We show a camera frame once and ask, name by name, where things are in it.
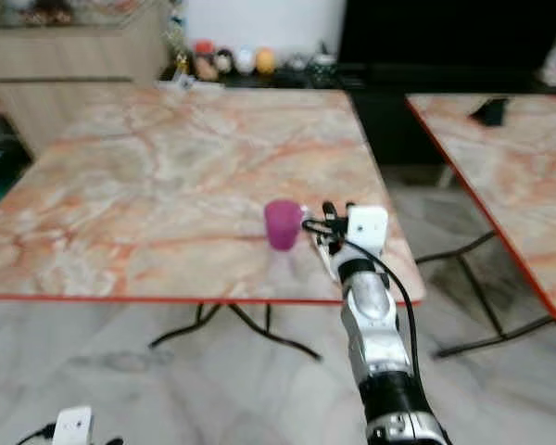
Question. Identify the white egg figurine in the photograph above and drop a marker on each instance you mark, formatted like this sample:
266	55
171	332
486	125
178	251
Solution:
244	60

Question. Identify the black television screen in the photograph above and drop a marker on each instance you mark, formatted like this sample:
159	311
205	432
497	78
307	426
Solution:
445	30

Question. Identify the artificial flower bunch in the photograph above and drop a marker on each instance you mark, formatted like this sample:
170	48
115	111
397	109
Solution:
176	26

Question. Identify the light wooden cabinet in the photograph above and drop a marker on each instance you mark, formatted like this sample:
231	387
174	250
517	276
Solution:
74	93

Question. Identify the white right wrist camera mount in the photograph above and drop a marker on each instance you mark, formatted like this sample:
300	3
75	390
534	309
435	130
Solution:
369	225

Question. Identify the small teal ceramic pot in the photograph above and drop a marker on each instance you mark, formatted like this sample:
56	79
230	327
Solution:
296	64

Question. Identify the dark round figurine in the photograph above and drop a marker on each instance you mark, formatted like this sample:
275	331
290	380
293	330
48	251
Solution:
223	61

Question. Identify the purple plastic cup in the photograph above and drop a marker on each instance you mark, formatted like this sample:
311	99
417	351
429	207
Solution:
282	226

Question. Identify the silver metal spoon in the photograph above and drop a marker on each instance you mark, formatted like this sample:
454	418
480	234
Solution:
324	261

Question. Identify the flat white paper item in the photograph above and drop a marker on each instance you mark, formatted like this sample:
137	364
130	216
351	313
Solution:
183	83

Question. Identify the orange egg figurine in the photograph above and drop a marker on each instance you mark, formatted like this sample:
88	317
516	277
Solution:
264	61

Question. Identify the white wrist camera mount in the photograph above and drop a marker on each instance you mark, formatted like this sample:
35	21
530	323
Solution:
369	225
74	425

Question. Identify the small black box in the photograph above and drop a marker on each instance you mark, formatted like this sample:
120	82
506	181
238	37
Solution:
491	111

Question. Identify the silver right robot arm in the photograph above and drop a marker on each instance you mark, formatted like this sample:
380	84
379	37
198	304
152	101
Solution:
380	334

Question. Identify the teal ceramic lidded jar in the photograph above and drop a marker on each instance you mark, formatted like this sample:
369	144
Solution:
322	64

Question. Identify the small gold trophy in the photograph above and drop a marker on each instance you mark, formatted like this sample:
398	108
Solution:
182	65

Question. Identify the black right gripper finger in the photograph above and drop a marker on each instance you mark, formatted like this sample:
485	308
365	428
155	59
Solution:
331	214
349	212

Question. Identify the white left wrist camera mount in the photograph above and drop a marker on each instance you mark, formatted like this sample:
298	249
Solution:
74	425

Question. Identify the black curved metal table legs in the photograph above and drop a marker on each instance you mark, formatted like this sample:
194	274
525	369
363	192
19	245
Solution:
269	334

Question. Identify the red capped brown figurine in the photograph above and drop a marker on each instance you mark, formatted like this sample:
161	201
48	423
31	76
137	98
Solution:
204	63

